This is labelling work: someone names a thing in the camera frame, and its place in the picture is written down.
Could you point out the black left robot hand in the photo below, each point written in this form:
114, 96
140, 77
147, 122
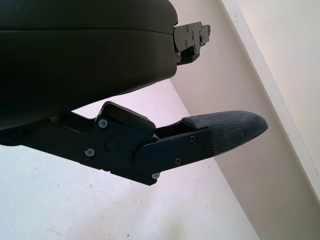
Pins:
75, 62

